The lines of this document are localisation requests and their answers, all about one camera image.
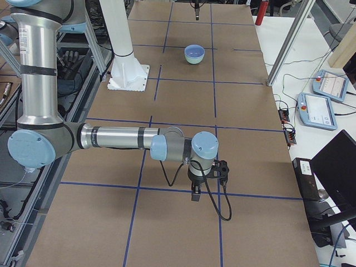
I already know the near blue teach pendant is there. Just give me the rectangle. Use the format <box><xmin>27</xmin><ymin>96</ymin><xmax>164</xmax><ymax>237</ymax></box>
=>
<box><xmin>297</xmin><ymin>92</ymin><xmax>338</xmax><ymax>131</ymax></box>

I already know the red cylinder bottle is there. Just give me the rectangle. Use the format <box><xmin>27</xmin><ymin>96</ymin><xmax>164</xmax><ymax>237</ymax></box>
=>
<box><xmin>255</xmin><ymin>0</ymin><xmax>269</xmax><ymax>26</ymax></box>

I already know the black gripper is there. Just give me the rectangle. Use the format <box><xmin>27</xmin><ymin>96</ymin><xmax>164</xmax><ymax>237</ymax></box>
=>
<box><xmin>187</xmin><ymin>171</ymin><xmax>204</xmax><ymax>201</ymax></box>
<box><xmin>193</xmin><ymin>0</ymin><xmax>200</xmax><ymax>21</ymax></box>

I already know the blue ceramic bowl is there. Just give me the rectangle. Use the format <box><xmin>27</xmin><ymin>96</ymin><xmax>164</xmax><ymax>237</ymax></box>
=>
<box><xmin>184</xmin><ymin>44</ymin><xmax>205</xmax><ymax>58</ymax></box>

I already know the black computer monitor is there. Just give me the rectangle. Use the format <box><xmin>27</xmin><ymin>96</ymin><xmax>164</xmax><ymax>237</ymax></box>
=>
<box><xmin>311</xmin><ymin>130</ymin><xmax>355</xmax><ymax>207</ymax></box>

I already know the black orange terminal block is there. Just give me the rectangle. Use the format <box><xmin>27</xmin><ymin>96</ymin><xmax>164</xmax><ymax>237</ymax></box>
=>
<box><xmin>283</xmin><ymin>128</ymin><xmax>296</xmax><ymax>147</ymax></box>
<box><xmin>278</xmin><ymin>108</ymin><xmax>290</xmax><ymax>123</ymax></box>

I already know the black desktop computer box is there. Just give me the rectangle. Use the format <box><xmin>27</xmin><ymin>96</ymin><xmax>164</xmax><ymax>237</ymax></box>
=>
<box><xmin>292</xmin><ymin>157</ymin><xmax>324</xmax><ymax>202</ymax></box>

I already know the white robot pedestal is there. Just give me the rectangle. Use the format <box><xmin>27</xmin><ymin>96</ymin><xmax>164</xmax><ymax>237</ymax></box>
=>
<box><xmin>100</xmin><ymin>0</ymin><xmax>150</xmax><ymax>92</ymax></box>

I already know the blue teach pendant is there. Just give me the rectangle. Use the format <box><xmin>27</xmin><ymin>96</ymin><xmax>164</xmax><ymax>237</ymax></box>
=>
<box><xmin>312</xmin><ymin>70</ymin><xmax>349</xmax><ymax>103</ymax></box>
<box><xmin>297</xmin><ymin>92</ymin><xmax>338</xmax><ymax>131</ymax></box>

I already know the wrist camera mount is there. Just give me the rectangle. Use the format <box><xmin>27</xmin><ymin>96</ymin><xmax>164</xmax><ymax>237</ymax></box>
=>
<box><xmin>207</xmin><ymin>160</ymin><xmax>230</xmax><ymax>182</ymax></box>

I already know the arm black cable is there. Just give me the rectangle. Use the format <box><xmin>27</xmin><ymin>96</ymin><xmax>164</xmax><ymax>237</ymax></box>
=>
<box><xmin>160</xmin><ymin>160</ymin><xmax>233</xmax><ymax>222</ymax></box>

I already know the aluminium frame post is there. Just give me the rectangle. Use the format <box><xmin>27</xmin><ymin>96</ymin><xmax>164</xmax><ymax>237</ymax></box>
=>
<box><xmin>266</xmin><ymin>0</ymin><xmax>316</xmax><ymax>86</ymax></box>

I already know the far blue teach pendant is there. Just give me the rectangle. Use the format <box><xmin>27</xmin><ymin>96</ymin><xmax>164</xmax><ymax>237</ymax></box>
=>
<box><xmin>312</xmin><ymin>70</ymin><xmax>349</xmax><ymax>103</ymax></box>

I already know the green ceramic bowl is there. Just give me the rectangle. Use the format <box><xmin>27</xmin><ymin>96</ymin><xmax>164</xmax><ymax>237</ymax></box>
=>
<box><xmin>185</xmin><ymin>54</ymin><xmax>205</xmax><ymax>65</ymax></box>

